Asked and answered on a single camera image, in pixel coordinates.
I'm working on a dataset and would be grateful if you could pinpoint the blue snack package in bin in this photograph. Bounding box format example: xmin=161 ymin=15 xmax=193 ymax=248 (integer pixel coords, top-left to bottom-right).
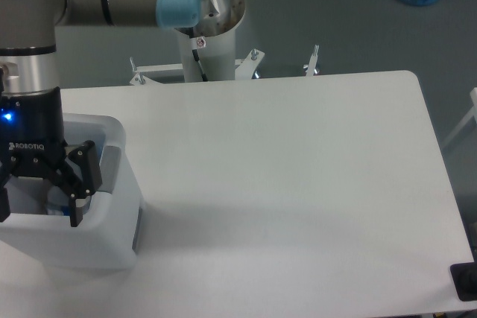
xmin=45 ymin=197 xmax=91 ymax=216

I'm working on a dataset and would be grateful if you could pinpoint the white plastic trash can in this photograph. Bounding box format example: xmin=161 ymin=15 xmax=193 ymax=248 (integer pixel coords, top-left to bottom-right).
xmin=1 ymin=113 xmax=145 ymax=270

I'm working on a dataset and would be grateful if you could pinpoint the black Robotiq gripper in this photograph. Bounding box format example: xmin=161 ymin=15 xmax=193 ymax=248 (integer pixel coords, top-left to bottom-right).
xmin=0 ymin=87 xmax=102 ymax=227

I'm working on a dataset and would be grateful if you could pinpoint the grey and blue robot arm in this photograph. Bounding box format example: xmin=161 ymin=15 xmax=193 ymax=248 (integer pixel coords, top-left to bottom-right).
xmin=1 ymin=0 xmax=202 ymax=227

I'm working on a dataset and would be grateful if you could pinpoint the black clamp at table corner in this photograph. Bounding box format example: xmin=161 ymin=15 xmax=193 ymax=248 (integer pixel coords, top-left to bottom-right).
xmin=450 ymin=262 xmax=476 ymax=302

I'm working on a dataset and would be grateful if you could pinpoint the white frame at right edge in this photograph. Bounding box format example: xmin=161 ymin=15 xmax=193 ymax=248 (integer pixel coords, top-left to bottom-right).
xmin=441 ymin=88 xmax=476 ymax=151

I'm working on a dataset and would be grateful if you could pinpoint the black cable on pedestal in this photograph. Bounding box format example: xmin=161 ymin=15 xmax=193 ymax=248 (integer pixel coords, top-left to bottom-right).
xmin=188 ymin=25 xmax=209 ymax=82

